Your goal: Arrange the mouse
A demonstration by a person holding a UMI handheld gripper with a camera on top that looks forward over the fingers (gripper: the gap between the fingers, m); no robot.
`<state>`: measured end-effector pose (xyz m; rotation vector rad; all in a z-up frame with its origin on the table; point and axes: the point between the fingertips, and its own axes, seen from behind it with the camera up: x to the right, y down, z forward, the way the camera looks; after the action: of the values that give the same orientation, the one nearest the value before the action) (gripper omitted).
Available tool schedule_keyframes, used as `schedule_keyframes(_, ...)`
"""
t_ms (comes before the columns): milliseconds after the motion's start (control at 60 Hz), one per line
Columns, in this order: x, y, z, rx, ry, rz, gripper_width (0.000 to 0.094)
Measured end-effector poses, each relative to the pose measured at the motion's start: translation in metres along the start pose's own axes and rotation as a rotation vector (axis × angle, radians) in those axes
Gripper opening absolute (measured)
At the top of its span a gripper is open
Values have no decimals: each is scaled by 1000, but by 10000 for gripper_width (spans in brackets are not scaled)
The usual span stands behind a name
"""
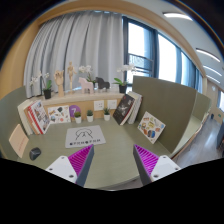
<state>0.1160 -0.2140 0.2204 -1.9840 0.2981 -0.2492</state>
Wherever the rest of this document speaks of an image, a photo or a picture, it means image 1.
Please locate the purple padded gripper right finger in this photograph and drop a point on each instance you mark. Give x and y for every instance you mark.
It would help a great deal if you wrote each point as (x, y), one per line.
(152, 167)

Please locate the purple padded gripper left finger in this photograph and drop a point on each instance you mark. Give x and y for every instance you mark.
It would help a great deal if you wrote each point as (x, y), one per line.
(74, 168)

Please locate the grey printed mouse pad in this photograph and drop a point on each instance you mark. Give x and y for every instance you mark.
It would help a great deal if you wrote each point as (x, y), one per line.
(84, 136)

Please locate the dark grey computer mouse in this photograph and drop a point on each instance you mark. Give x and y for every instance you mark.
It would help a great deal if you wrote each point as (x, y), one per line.
(34, 153)

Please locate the colourful illustrated board right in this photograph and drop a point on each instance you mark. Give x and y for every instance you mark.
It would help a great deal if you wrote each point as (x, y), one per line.
(151, 127)

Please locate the small potted plant left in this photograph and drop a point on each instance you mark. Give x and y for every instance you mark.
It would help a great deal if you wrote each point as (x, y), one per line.
(77, 117)

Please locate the small potted plant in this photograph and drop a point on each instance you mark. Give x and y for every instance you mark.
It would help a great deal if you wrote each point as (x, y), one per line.
(106, 112)
(89, 115)
(77, 117)

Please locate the small potted plant middle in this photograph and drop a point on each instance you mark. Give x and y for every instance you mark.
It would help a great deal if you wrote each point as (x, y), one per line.
(89, 115)

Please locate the colourful sticker picture card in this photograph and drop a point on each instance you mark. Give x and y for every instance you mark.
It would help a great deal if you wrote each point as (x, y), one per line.
(59, 114)

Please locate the purple question mark sign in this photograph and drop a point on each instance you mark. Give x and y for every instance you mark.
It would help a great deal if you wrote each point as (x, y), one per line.
(75, 111)

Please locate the beige card on left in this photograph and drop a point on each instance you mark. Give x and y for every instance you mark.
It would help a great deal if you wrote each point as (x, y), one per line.
(18, 140)

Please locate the small potted plant right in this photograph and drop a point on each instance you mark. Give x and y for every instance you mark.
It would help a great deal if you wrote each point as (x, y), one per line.
(106, 112)

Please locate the green desk partition right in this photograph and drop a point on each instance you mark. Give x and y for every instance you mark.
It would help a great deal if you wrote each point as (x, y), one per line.
(181, 108)

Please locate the red and white magazine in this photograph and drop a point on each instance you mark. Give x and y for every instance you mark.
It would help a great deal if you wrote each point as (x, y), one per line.
(39, 116)

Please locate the black cover book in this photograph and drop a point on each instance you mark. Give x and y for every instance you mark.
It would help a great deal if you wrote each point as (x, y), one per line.
(121, 113)

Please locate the white book behind black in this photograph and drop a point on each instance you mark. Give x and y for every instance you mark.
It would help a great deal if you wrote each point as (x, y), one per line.
(136, 106)

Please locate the white book on left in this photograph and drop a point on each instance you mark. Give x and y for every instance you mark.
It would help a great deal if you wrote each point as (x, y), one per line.
(23, 117)

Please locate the white orchid black pot left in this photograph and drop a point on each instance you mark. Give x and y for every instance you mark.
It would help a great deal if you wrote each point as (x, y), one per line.
(44, 84)

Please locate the white orchid black pot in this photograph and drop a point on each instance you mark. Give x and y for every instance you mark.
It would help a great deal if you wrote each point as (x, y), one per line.
(122, 83)
(44, 84)

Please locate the pink wooden horse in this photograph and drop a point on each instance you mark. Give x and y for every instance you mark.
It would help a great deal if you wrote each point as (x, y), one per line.
(85, 85)

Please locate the dark wooden horse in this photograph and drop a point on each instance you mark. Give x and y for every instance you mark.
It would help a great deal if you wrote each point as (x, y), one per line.
(102, 84)

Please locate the wooden hand model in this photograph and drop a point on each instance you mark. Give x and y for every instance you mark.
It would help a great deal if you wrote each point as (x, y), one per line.
(59, 80)

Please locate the wooden mannequin figure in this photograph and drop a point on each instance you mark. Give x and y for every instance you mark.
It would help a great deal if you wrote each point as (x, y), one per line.
(71, 71)

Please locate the white orchid behind horses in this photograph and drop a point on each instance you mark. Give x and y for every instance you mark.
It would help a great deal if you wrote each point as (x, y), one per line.
(88, 71)

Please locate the white orchid black pot right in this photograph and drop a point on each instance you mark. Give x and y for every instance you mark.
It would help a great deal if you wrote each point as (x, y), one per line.
(122, 83)

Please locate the grey curtain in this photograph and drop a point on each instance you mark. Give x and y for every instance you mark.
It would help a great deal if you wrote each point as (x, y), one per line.
(88, 38)

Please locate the white wall socket left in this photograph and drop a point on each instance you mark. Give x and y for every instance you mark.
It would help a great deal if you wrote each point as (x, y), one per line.
(98, 105)

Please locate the white wall socket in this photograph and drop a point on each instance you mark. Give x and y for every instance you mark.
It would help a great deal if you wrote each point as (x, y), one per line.
(112, 104)
(98, 105)

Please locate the white wall socket right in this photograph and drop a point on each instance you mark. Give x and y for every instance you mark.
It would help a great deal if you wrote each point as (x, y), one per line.
(112, 104)

